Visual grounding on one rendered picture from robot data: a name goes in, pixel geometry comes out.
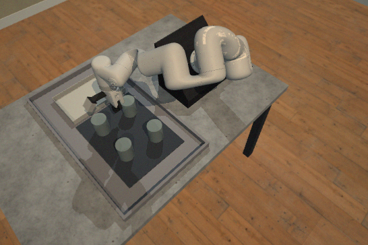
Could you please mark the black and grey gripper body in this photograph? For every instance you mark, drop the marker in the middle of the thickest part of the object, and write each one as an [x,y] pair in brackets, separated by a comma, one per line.
[113,96]

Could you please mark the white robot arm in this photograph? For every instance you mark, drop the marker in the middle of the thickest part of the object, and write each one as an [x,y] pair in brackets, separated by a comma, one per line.
[171,61]

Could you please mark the clear glass jar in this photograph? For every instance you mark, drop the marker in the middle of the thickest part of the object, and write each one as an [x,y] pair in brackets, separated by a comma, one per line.
[124,149]
[155,131]
[129,107]
[100,124]

